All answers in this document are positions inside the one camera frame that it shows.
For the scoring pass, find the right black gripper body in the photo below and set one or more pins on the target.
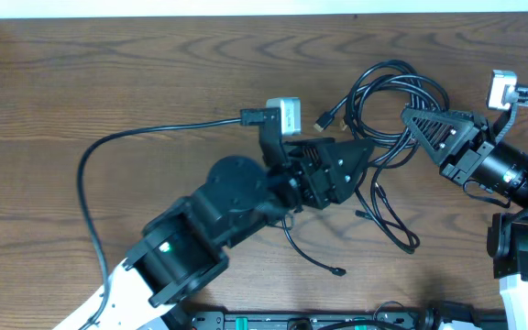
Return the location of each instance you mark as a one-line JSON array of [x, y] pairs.
[[464, 149]]

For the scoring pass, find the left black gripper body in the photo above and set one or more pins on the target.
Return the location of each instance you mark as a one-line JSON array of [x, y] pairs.
[[315, 177]]

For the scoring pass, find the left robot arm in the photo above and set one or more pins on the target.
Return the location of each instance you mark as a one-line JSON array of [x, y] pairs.
[[184, 248]]

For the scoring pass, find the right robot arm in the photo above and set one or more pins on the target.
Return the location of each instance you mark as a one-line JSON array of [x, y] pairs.
[[505, 172]]

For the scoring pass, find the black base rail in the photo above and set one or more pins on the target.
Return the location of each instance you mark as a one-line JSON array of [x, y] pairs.
[[225, 320]]

